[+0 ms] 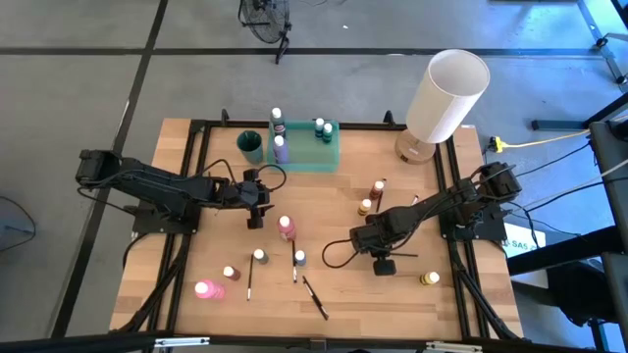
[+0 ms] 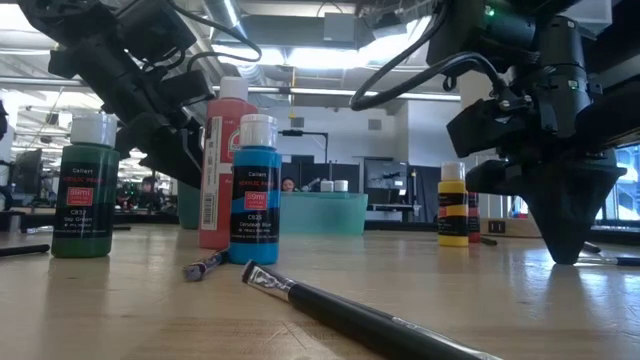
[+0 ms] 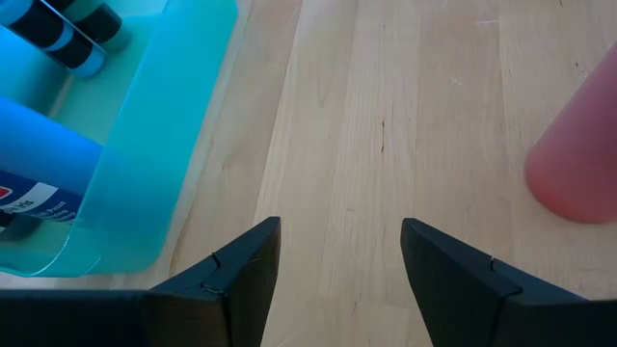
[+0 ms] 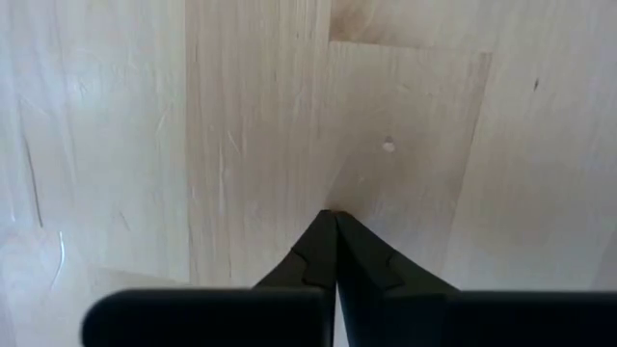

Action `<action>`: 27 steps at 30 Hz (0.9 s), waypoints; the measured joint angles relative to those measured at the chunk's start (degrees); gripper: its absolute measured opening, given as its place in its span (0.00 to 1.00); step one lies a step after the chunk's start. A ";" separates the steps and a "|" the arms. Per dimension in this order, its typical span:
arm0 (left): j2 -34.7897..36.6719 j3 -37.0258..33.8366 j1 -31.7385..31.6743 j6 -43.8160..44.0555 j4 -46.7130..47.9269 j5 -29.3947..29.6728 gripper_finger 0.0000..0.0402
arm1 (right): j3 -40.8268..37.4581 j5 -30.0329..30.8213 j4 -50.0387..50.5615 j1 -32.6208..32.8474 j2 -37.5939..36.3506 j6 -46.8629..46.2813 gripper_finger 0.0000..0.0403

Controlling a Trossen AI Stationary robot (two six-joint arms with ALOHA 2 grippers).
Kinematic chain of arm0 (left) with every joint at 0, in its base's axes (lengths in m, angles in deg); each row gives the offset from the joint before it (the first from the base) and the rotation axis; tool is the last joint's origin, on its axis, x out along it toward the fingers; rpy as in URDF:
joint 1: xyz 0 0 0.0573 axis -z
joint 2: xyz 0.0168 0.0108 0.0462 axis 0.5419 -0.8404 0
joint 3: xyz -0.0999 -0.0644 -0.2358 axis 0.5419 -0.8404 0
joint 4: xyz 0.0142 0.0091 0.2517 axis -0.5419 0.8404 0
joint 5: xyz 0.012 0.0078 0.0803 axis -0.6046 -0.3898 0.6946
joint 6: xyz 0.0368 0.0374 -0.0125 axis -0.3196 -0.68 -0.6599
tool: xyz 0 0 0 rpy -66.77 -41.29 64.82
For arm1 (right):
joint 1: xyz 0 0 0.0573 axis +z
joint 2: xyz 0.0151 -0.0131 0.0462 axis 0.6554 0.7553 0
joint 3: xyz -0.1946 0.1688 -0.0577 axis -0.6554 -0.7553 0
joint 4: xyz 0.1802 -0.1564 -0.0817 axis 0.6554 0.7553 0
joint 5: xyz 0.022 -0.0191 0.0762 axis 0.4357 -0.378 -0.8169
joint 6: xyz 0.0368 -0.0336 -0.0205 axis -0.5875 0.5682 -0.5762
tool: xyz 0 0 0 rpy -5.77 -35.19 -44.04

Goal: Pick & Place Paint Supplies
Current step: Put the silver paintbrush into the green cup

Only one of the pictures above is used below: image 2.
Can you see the black office partition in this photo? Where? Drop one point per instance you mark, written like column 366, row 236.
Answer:
column 320, row 170

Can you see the cerulean blue paint bottle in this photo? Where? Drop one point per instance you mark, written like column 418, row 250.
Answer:
column 255, row 215

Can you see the small red paint bottle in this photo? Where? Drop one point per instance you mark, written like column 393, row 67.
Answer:
column 474, row 220

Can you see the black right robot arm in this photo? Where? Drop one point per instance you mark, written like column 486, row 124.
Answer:
column 500, row 35

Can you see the teal plastic cup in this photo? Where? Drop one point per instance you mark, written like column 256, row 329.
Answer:
column 189, row 210

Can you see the long ceiling light bar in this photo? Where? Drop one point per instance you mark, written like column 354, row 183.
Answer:
column 310, row 91

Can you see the black monitor screen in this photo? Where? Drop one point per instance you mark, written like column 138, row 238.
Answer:
column 385, row 175

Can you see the sap green paint bottle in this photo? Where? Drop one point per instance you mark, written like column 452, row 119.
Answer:
column 85, row 210

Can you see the window with black frame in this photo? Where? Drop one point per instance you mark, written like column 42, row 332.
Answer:
column 630, row 185

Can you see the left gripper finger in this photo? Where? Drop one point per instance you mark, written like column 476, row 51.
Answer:
column 140, row 131
column 180, row 155

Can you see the teal translucent plastic bin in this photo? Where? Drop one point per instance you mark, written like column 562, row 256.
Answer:
column 325, row 215

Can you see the large bright red paint bottle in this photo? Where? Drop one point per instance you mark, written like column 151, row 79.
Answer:
column 217, row 175

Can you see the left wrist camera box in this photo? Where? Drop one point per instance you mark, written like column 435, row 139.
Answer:
column 192, row 87

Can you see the grey ceiling box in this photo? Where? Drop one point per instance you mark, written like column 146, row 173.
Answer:
column 337, row 26

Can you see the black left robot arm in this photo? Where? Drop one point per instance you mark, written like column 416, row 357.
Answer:
column 155, row 30

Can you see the black computer monitor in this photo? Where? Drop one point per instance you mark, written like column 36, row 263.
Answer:
column 27, row 172

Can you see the small teal green paint bottle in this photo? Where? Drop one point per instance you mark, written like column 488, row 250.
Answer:
column 341, row 186

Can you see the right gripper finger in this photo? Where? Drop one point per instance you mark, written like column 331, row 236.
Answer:
column 492, row 177
column 570, row 210

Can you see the small yellow paint bottle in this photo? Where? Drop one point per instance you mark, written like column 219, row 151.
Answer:
column 453, row 210

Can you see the black aluminium table frame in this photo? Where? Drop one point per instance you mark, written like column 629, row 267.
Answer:
column 627, row 236

